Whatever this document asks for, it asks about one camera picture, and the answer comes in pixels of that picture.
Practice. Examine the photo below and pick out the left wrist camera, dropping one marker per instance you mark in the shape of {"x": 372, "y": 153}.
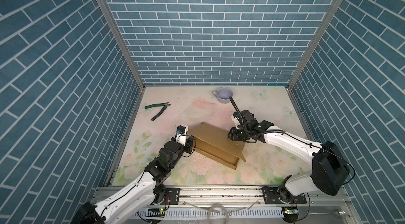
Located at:
{"x": 181, "y": 134}

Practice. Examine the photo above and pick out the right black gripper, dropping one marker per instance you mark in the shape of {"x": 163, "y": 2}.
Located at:
{"x": 232, "y": 136}

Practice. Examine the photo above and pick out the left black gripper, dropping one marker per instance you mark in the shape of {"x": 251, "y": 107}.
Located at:
{"x": 172, "y": 142}

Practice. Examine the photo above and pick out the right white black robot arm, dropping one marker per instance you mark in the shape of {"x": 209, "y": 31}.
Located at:
{"x": 328, "y": 170}

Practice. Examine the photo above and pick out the white slotted cable duct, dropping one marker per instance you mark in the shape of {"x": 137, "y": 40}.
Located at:
{"x": 199, "y": 214}

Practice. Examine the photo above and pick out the clear plastic tube loop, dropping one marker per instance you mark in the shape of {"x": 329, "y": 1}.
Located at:
{"x": 218, "y": 210}

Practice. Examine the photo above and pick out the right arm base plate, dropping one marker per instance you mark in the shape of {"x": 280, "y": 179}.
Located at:
{"x": 274, "y": 196}

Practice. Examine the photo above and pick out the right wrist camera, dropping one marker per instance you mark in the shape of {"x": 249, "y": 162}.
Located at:
{"x": 236, "y": 119}

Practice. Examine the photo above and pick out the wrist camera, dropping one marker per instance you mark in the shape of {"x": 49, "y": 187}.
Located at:
{"x": 181, "y": 134}
{"x": 236, "y": 119}

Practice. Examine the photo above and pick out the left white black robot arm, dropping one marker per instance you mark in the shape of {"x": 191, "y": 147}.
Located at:
{"x": 145, "y": 190}

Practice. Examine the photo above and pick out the lavender ceramic cup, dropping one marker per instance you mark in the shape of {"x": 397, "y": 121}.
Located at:
{"x": 223, "y": 95}

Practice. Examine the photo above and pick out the aluminium mounting rail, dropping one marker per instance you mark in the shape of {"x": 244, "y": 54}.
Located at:
{"x": 244, "y": 195}

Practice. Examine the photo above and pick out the brown cardboard box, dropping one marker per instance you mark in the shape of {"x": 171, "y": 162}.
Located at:
{"x": 215, "y": 144}

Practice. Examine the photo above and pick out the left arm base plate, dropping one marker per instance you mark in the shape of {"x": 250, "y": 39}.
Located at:
{"x": 164, "y": 196}

